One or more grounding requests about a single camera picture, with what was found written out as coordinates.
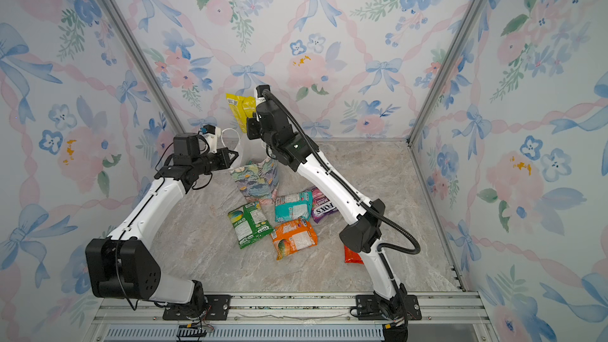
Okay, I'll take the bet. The yellow snack packet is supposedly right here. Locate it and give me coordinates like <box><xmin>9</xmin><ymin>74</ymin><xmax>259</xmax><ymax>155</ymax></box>
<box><xmin>226</xmin><ymin>94</ymin><xmax>257</xmax><ymax>134</ymax></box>

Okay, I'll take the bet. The floral paper gift bag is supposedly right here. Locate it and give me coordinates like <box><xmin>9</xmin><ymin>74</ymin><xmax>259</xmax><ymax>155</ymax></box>
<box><xmin>220</xmin><ymin>128</ymin><xmax>280</xmax><ymax>203</ymax></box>

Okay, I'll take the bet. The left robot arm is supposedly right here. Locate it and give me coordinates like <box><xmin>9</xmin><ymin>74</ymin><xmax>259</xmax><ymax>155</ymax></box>
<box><xmin>85</xmin><ymin>147</ymin><xmax>238</xmax><ymax>315</ymax></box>

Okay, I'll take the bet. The purple Fox's candy bag upper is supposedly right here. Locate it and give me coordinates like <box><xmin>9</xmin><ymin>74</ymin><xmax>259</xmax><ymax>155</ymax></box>
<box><xmin>310</xmin><ymin>187</ymin><xmax>338</xmax><ymax>223</ymax></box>

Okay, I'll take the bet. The green snack packet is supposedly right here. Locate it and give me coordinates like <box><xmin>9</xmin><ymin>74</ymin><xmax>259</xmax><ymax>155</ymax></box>
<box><xmin>227</xmin><ymin>202</ymin><xmax>274</xmax><ymax>250</ymax></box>

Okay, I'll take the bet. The teal snack packet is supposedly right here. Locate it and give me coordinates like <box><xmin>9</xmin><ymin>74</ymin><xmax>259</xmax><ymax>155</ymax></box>
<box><xmin>275</xmin><ymin>191</ymin><xmax>313</xmax><ymax>223</ymax></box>

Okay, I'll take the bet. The orange snack packet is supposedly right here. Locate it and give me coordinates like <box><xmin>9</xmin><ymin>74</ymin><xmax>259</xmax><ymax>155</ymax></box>
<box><xmin>271</xmin><ymin>218</ymin><xmax>318</xmax><ymax>261</ymax></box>

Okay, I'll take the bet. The red snack packet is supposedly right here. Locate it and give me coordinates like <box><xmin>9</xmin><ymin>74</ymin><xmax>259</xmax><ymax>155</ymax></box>
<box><xmin>344</xmin><ymin>245</ymin><xmax>364</xmax><ymax>264</ymax></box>

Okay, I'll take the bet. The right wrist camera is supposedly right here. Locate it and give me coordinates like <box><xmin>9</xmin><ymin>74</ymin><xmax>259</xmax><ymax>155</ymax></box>
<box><xmin>256</xmin><ymin>85</ymin><xmax>270</xmax><ymax>112</ymax></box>

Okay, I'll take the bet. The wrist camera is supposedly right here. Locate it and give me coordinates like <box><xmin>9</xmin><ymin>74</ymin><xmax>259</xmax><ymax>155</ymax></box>
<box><xmin>200</xmin><ymin>124</ymin><xmax>222</xmax><ymax>153</ymax></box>
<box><xmin>256</xmin><ymin>85</ymin><xmax>270</xmax><ymax>112</ymax></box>

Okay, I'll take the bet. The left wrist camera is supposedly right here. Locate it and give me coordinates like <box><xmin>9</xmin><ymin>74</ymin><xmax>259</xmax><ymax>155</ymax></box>
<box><xmin>200</xmin><ymin>124</ymin><xmax>222</xmax><ymax>153</ymax></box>

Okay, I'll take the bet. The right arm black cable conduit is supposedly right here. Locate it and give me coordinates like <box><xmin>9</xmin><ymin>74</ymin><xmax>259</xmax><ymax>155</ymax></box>
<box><xmin>260</xmin><ymin>86</ymin><xmax>422</xmax><ymax>257</ymax></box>

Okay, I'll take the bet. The left corner aluminium post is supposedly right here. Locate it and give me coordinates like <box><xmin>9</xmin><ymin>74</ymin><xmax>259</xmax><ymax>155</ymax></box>
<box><xmin>98</xmin><ymin>0</ymin><xmax>185</xmax><ymax>133</ymax></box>

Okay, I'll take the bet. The corner aluminium post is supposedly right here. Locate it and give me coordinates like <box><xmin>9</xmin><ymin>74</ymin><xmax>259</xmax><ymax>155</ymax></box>
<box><xmin>98</xmin><ymin>0</ymin><xmax>185</xmax><ymax>133</ymax></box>
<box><xmin>407</xmin><ymin>0</ymin><xmax>488</xmax><ymax>147</ymax></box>

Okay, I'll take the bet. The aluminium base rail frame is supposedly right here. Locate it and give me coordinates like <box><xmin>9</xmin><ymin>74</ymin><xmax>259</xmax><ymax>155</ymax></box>
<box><xmin>84</xmin><ymin>292</ymin><xmax>498</xmax><ymax>341</ymax></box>

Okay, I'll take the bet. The right corner aluminium post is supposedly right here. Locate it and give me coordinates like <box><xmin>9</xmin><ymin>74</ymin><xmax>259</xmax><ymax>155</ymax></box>
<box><xmin>407</xmin><ymin>0</ymin><xmax>488</xmax><ymax>147</ymax></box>

